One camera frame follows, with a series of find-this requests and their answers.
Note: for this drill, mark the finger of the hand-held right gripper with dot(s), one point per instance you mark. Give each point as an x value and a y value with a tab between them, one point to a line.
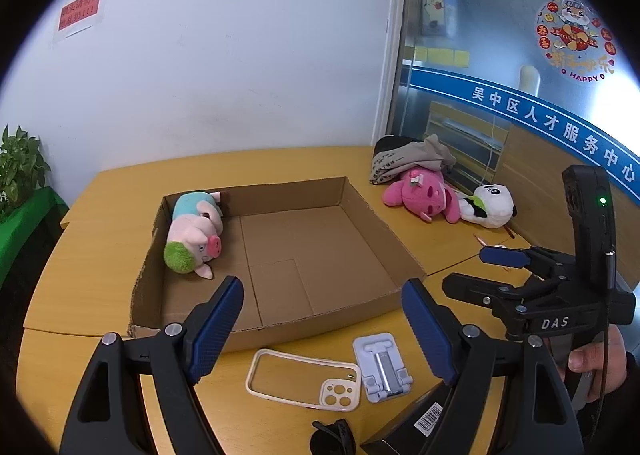
502	256
470	287

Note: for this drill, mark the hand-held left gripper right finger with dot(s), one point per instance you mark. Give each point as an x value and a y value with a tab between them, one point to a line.
427	330

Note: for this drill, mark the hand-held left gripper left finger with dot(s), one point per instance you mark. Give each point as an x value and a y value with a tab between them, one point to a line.
215	330

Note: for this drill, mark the light blue phone stand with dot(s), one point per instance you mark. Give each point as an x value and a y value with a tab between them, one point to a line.
385	370

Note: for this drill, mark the white phone case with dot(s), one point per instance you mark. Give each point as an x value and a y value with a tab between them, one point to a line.
290	377

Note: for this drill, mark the black box with barcode label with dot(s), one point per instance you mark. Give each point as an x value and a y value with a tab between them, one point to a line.
400	430

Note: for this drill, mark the shallow cardboard box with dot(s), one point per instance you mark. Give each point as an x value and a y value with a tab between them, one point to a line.
310	255

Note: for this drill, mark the small black pouch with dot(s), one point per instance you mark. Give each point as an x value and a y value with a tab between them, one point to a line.
332	437

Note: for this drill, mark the person's right hand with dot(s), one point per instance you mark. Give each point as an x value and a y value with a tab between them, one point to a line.
582	360

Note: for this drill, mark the pencil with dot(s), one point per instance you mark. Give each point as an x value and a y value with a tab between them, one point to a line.
483	239

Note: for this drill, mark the panda plush toy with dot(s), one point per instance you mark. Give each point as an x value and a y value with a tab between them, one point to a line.
492	212

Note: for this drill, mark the magenta plush toy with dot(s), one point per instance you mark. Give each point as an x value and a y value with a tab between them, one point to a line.
425	195

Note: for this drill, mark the pink pig plush toy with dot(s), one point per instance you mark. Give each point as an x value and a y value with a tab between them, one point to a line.
187	235

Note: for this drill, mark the blue window banner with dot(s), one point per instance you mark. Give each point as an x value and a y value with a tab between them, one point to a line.
550	120

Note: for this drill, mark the grey printed cloth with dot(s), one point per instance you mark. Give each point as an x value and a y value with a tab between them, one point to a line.
425	152

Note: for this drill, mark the black fabric item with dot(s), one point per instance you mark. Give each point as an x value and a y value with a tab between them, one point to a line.
392	141

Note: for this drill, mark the round cartoon window sticker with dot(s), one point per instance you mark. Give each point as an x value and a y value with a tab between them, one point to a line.
575	37

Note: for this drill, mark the yellow sticky notes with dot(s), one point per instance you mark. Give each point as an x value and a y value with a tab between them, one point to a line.
442	56

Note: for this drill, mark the green cabinet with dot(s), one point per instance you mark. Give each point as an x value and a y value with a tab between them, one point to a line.
30	220

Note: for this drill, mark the blue cartoon poster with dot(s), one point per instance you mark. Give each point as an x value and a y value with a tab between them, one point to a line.
440	5

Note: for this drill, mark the green potted plant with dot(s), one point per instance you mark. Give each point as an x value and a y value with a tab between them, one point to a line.
20	160

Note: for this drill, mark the red wall notice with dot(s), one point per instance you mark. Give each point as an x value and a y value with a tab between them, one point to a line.
80	12

